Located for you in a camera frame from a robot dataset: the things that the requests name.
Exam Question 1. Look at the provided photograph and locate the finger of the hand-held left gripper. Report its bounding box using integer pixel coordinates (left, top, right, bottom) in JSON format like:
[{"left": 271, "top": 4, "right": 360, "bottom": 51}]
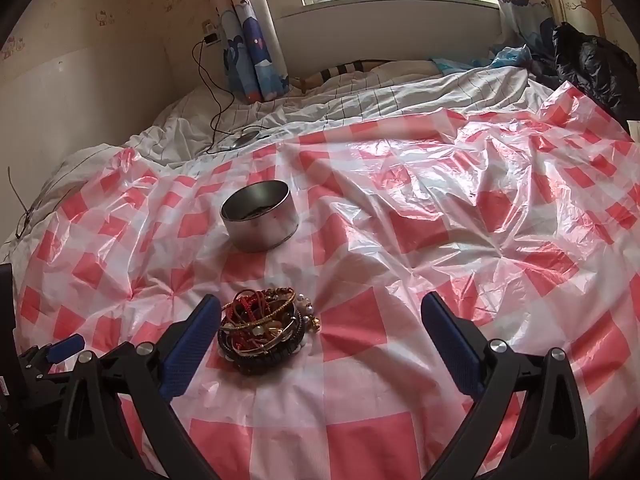
[{"left": 17, "top": 334, "right": 86, "bottom": 376}]

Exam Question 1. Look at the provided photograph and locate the black charger cable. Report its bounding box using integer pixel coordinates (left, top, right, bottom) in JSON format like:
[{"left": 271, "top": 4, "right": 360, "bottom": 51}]
[{"left": 192, "top": 40, "right": 271, "bottom": 156}]

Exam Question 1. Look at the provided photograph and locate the round metal tin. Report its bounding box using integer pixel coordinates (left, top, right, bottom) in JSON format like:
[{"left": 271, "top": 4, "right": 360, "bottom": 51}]
[{"left": 220, "top": 180, "right": 298, "bottom": 252}]

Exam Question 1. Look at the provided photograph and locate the red white checkered plastic sheet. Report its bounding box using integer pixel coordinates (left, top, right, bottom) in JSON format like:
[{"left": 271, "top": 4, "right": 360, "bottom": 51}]
[{"left": 10, "top": 80, "right": 640, "bottom": 480}]

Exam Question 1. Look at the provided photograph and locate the pile of mixed bracelets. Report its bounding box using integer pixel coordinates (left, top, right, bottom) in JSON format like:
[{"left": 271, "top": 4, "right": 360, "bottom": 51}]
[{"left": 217, "top": 287, "right": 321, "bottom": 376}]

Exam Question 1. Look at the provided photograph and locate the white striped bed sheet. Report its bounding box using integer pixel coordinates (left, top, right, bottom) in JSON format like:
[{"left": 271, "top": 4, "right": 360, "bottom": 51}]
[{"left": 0, "top": 67, "right": 558, "bottom": 261}]

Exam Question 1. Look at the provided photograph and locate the black puffy jacket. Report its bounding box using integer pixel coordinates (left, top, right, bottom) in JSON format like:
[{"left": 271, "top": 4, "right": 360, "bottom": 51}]
[{"left": 552, "top": 22, "right": 640, "bottom": 126}]

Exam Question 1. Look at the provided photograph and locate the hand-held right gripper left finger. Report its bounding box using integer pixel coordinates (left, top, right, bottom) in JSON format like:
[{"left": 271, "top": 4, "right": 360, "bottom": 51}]
[{"left": 59, "top": 294, "right": 223, "bottom": 480}]

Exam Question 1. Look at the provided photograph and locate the blue cartoon print curtain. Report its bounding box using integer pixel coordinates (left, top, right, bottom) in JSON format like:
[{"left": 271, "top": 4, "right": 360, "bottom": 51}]
[
  {"left": 195, "top": 0, "right": 291, "bottom": 105},
  {"left": 487, "top": 0, "right": 558, "bottom": 68}
]

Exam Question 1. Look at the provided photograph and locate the round grey charging device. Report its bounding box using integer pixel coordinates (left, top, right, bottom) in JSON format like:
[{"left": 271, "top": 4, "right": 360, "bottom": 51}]
[{"left": 227, "top": 129, "right": 263, "bottom": 150}]

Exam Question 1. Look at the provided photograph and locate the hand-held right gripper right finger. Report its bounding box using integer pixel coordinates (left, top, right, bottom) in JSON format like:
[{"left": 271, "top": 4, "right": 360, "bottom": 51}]
[{"left": 421, "top": 291, "right": 591, "bottom": 480}]

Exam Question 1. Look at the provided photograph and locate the thin brown twig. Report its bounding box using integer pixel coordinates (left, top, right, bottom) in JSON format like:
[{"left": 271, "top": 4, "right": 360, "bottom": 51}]
[{"left": 7, "top": 166, "right": 58, "bottom": 241}]

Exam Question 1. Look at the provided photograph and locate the striped pillow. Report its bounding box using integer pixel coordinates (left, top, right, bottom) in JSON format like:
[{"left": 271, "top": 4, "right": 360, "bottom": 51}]
[{"left": 292, "top": 57, "right": 446, "bottom": 93}]

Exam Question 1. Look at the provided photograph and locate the light blue plastic bag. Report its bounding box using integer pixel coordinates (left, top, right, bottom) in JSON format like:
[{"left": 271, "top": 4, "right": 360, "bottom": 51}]
[{"left": 432, "top": 44, "right": 533, "bottom": 72}]

